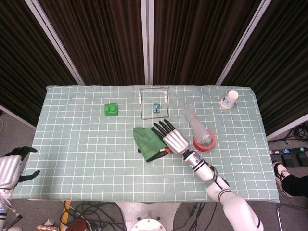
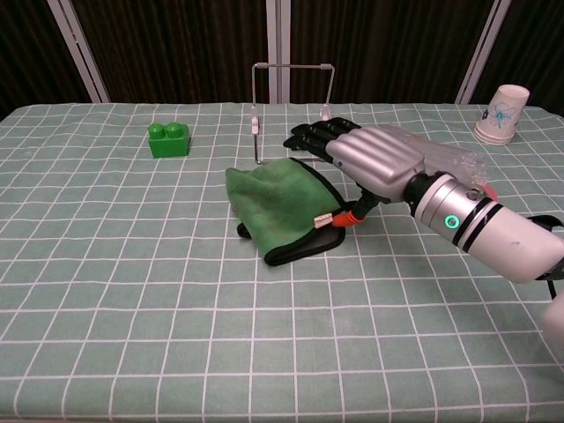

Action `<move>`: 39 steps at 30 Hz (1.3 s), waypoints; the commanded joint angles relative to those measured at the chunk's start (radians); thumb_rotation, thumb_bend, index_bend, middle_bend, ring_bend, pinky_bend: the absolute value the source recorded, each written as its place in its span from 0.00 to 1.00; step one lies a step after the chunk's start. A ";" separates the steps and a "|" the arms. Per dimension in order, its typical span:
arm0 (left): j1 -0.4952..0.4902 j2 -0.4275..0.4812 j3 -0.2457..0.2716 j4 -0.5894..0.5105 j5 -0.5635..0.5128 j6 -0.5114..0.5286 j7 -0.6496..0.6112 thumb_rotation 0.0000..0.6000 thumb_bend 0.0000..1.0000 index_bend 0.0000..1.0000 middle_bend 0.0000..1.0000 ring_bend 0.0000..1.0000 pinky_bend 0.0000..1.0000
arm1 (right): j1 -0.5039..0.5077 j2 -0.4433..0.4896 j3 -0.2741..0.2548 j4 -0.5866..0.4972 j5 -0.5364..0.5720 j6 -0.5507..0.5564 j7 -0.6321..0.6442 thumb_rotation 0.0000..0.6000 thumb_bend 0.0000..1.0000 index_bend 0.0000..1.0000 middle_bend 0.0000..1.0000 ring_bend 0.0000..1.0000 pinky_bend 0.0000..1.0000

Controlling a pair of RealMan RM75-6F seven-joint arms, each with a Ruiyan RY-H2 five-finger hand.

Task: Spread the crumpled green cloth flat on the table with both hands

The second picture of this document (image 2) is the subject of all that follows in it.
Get green cloth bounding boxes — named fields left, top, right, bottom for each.
left=225, top=157, right=349, bottom=267

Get metal wire stand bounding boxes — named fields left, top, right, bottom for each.
left=251, top=63, right=336, bottom=166

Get green toy building brick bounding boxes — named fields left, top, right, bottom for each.
left=147, top=121, right=191, bottom=159

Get green white checkered tablecloth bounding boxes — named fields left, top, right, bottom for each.
left=0, top=102, right=564, bottom=423

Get white screen frame post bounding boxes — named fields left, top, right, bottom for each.
left=455, top=0, right=512, bottom=105
left=265, top=0, right=292, bottom=105
left=47, top=0, right=110, bottom=104

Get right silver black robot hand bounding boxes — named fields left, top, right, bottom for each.
left=282, top=117, right=427, bottom=228

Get bundle of clear straws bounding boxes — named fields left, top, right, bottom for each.
left=378, top=124, right=488, bottom=186

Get white flower print paper cups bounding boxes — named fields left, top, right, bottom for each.
left=473, top=84, right=531, bottom=145

